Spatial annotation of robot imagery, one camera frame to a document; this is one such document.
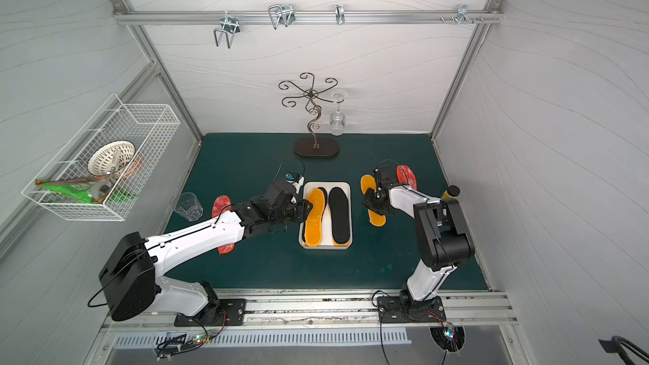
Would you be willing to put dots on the clear plastic cup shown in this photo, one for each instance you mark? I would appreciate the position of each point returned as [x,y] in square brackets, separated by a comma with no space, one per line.
[189,207]

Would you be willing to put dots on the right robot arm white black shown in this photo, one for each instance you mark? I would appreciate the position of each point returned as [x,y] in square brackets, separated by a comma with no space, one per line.
[442,235]

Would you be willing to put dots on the white plastic strainer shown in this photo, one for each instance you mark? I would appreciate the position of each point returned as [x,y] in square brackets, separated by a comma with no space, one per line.
[111,159]

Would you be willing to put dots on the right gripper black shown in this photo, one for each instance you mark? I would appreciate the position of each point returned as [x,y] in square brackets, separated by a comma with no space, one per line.
[373,200]

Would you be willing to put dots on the black object bottom right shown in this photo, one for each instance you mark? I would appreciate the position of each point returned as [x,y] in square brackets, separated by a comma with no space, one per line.
[624,348]

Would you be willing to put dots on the orange insole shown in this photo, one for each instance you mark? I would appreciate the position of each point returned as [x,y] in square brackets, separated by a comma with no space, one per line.
[372,200]
[313,225]

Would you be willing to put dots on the green plastic item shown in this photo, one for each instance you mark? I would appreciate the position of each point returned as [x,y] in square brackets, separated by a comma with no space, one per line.
[93,192]

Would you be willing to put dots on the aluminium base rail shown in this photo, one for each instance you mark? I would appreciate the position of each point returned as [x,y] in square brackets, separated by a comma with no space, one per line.
[330,308]

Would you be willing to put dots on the green table mat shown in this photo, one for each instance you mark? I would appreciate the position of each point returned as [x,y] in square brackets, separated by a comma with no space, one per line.
[243,165]

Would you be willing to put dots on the white storage box tray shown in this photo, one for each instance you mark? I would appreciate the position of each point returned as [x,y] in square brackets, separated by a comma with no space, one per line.
[327,241]

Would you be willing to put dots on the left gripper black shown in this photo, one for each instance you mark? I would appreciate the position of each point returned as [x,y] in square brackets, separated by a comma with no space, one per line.
[297,211]

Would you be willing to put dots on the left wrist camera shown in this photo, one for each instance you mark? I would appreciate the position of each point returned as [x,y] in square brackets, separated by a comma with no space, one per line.
[296,180]

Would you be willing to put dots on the red insole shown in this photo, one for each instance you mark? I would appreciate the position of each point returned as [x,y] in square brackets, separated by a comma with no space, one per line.
[221,205]
[406,176]

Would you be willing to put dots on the brown metal glass rack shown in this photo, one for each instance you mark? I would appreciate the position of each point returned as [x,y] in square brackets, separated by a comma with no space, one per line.
[312,146]

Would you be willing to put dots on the yellow bottle black cap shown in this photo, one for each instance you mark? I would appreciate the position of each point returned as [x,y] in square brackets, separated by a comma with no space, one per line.
[451,192]

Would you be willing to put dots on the aluminium top rail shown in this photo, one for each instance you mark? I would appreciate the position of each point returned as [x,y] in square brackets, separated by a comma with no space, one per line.
[303,17]

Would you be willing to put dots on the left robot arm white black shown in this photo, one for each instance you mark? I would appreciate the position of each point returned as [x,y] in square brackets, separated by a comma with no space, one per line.
[134,280]

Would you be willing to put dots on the white wire basket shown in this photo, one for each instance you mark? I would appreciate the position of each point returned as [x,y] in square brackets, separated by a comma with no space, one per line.
[150,127]

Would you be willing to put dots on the hanging wine glass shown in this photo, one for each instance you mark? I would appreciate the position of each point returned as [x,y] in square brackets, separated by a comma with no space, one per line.
[338,117]

